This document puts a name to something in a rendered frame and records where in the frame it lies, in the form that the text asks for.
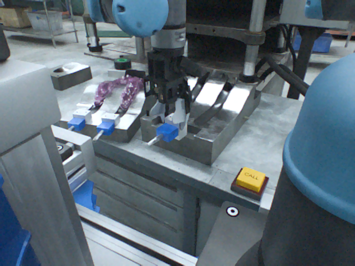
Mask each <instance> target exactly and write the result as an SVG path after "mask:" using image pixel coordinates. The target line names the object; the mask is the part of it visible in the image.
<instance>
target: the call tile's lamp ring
mask: <svg viewBox="0 0 355 266"><path fill-rule="evenodd" d="M242 170H243V168H241V170H240V172H239V173H238V174H237V176H236V177H235V179H234V181H233V182H232V185H234V186H236V187H239V188H242V189H244V190H247V191H249V192H251V193H254V194H257V195H259V196H261V194H262V191H264V189H265V186H266V183H267V181H268V179H269V177H265V178H266V179H265V181H264V183H263V185H262V187H261V189H260V192H259V193H257V192H256V191H253V190H250V189H248V188H245V187H242V186H239V185H236V184H235V182H236V179H237V178H238V177H239V174H240V173H241V171H242Z"/></svg>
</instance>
